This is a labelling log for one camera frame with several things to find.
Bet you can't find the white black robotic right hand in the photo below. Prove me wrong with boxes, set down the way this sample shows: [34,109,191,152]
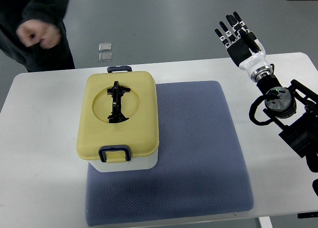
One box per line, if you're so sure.
[215,11,274,82]

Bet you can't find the yellow storage box lid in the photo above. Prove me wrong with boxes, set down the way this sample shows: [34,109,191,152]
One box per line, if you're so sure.
[77,71,159,163]

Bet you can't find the person in dark clothes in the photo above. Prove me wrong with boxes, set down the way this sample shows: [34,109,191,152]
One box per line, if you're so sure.
[0,0,75,72]

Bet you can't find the person's bare hand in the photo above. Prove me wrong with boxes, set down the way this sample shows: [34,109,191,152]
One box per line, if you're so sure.
[16,19,61,49]

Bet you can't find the black bracket under table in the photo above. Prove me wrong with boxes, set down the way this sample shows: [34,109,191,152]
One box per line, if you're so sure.
[297,212,318,219]

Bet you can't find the white storage box base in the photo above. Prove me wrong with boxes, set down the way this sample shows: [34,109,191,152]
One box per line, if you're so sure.
[89,150,158,172]

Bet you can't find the white table leg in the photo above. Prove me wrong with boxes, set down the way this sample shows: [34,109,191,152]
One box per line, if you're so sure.
[258,217,273,228]

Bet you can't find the blue grey fabric cushion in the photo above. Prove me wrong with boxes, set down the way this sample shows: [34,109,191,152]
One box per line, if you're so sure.
[85,81,254,226]

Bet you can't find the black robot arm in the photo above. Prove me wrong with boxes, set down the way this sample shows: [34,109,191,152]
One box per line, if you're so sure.
[248,70,318,173]

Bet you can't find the black cable loop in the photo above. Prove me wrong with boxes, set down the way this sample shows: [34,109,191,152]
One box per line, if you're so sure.
[249,95,274,126]

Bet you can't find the upper metal floor plate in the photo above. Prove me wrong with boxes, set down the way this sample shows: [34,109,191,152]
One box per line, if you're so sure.
[99,42,112,52]

